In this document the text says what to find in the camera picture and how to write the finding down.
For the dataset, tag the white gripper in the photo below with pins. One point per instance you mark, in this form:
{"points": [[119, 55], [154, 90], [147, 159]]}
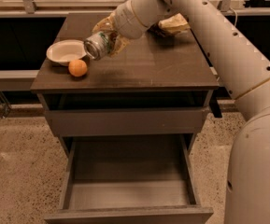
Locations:
{"points": [[124, 20]]}

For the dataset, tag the silver green 7up can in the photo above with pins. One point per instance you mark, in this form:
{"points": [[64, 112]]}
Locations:
{"points": [[100, 44]]}

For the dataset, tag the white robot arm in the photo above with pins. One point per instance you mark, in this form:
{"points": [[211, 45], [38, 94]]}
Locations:
{"points": [[245, 73]]}

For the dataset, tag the grey drawer cabinet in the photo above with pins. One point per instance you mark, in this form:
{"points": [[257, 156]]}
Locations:
{"points": [[152, 73]]}

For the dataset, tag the closed grey top drawer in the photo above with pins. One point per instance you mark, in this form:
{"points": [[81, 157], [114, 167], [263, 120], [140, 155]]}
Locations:
{"points": [[106, 122]]}

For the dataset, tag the open grey middle drawer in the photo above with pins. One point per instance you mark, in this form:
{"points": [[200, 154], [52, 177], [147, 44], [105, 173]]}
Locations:
{"points": [[129, 180]]}

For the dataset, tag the orange fruit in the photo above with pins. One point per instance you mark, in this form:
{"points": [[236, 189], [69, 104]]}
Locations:
{"points": [[77, 68]]}

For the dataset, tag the white bowl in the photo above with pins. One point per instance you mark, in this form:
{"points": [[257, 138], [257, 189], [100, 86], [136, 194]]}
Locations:
{"points": [[63, 52]]}

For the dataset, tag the brown yellow chip bag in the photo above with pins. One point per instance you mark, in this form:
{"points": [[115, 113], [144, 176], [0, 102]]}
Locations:
{"points": [[170, 27]]}

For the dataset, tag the metal window railing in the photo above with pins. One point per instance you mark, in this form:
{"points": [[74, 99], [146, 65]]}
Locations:
{"points": [[47, 3]]}

